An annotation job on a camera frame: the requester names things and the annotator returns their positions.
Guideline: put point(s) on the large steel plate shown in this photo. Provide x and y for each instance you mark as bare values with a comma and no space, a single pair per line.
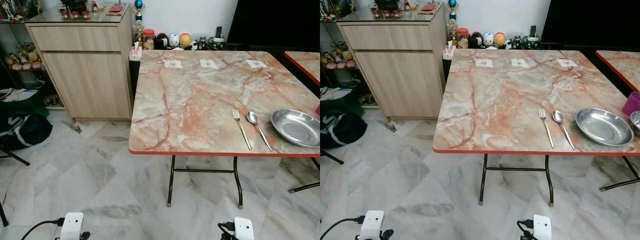
297,127
604,126

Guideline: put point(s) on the black metal chair leg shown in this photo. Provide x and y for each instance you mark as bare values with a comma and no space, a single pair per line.
332,158
15,158

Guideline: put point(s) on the steel fork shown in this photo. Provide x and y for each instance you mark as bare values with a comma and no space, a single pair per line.
242,130
546,129

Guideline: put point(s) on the black sports bag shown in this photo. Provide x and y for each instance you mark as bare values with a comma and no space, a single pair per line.
22,131
342,130

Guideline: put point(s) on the steel spoon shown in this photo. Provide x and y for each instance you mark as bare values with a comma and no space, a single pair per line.
557,116
252,117

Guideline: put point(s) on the dark green cloth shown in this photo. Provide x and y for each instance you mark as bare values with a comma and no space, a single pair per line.
350,106
30,106

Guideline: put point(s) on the small steel bowl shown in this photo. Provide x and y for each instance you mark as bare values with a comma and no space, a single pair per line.
636,124

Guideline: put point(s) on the purple plastic cup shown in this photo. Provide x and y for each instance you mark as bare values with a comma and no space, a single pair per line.
633,104

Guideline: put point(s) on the white paper sticker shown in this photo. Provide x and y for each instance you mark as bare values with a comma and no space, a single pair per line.
256,63
484,63
519,63
567,63
209,64
173,64

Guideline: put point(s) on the glass display cabinet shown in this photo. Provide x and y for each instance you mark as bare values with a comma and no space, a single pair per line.
332,55
20,55

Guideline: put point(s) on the white tissue pack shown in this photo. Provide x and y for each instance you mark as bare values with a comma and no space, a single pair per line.
135,52
449,51

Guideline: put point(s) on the small panda figure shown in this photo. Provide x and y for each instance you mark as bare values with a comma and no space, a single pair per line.
508,45
194,45

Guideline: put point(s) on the dark green mug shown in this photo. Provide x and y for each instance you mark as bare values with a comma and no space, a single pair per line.
531,43
218,44

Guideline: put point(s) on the black white cat figure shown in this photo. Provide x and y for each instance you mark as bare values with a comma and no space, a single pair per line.
203,44
517,43

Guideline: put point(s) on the orange round toy figure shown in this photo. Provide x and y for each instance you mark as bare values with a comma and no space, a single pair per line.
500,39
185,40

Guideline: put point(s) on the white round toy figure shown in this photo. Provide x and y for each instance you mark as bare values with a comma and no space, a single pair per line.
488,39
174,40

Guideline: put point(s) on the black round toy figure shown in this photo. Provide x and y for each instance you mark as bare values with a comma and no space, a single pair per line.
161,41
475,41

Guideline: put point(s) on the black remote control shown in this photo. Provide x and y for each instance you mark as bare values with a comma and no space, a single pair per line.
533,32
218,33

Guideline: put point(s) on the red lid glass jar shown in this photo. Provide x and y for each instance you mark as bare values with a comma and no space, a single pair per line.
462,39
148,40

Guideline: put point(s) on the small gold trophy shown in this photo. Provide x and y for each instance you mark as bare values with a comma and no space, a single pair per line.
138,32
452,31

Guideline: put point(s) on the black television screen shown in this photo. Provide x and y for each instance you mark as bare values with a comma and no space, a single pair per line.
590,22
275,22

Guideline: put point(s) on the small red jar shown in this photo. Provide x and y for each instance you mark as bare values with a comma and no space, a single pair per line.
396,14
376,14
75,15
386,14
65,15
85,15

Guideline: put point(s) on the red envelope stack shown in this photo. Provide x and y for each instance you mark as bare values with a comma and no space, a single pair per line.
116,9
427,8

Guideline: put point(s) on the small brown bottle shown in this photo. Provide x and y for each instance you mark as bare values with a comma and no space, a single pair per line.
95,6
407,6

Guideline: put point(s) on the blue globe trophy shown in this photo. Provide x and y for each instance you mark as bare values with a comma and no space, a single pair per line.
138,5
452,5

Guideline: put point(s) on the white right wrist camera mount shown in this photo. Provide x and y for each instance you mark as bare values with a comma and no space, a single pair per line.
542,227
244,229

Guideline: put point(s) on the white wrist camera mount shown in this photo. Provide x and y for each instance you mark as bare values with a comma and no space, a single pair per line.
542,227
244,229
371,224
71,225

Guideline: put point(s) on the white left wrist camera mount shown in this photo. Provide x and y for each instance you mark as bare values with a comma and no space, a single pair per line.
71,225
371,224

